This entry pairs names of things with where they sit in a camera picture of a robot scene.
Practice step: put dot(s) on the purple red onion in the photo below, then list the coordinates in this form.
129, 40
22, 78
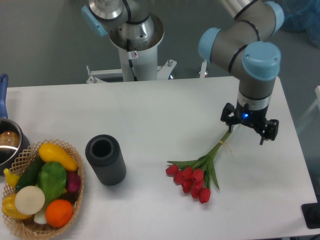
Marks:
73, 182

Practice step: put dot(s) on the white round radish slice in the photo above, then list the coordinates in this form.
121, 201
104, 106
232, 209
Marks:
29, 200

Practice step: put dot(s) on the white frame at right edge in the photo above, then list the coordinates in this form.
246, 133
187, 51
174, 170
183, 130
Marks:
310, 114

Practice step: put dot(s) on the blue plastic bag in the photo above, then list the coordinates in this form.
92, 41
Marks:
302, 16

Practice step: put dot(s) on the yellow bell pepper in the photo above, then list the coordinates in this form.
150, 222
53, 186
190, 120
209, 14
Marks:
9, 208

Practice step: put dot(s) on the orange fruit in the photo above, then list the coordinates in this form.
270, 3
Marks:
58, 213

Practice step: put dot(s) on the dark green cucumber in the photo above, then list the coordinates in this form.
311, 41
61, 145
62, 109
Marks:
30, 174

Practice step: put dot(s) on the red tulip bouquet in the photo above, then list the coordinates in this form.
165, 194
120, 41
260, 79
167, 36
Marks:
195, 176

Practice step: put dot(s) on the black device at table edge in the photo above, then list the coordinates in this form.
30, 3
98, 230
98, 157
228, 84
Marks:
311, 214

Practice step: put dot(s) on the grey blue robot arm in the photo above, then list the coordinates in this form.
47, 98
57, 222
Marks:
242, 50

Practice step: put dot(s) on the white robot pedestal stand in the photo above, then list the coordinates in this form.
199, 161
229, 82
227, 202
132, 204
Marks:
137, 46

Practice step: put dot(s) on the blue handled saucepan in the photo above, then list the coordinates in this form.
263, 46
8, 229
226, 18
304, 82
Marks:
12, 139

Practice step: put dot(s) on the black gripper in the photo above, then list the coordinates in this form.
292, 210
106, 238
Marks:
255, 119

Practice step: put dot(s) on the yellow squash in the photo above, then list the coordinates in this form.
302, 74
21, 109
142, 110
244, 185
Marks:
50, 152

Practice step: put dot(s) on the green lettuce leaf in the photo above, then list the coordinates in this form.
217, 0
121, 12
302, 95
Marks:
52, 179

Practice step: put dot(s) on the woven wicker basket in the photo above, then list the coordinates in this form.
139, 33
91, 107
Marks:
27, 229

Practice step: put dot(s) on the dark grey ribbed vase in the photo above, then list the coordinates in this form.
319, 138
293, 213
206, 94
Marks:
103, 153

